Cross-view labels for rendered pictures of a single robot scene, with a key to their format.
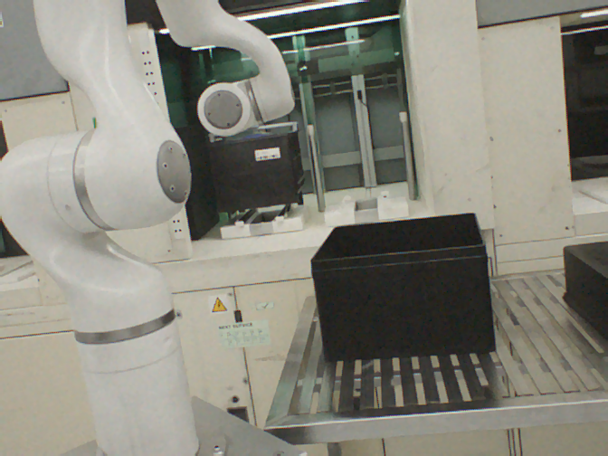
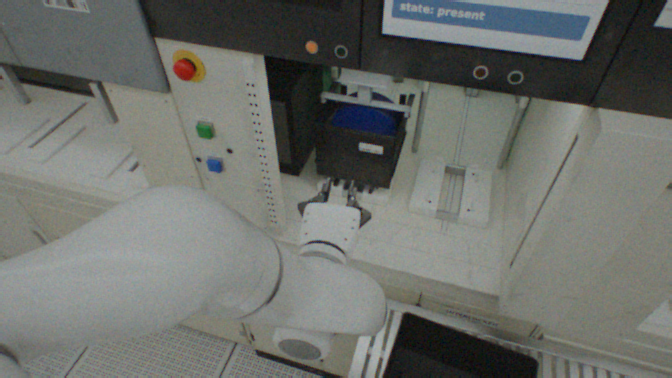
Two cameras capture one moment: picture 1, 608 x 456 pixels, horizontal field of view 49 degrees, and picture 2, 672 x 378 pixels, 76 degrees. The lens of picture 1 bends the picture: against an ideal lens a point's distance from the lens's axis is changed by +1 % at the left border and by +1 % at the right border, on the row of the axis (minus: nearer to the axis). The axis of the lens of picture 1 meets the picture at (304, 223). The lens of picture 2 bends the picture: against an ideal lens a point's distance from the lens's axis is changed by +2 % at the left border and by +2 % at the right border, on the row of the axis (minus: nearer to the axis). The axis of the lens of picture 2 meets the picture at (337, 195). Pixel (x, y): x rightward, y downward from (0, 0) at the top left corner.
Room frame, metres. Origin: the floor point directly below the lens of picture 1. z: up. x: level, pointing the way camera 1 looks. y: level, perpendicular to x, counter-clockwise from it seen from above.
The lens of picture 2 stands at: (0.82, 0.00, 1.77)
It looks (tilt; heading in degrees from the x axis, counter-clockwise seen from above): 46 degrees down; 10
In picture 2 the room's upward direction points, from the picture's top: straight up
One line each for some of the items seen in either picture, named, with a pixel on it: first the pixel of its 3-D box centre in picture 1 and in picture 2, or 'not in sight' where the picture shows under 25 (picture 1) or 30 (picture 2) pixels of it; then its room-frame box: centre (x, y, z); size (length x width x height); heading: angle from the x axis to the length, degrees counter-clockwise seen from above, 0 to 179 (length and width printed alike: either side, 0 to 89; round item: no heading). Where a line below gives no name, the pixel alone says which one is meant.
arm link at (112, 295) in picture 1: (84, 232); not in sight; (0.79, 0.26, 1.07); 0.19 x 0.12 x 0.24; 70
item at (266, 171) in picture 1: (257, 158); (363, 126); (1.76, 0.10, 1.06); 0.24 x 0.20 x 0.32; 83
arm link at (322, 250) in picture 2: not in sight; (319, 263); (1.21, 0.10, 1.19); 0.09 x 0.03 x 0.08; 90
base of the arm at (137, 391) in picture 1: (139, 395); not in sight; (0.78, 0.23, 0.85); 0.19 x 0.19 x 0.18
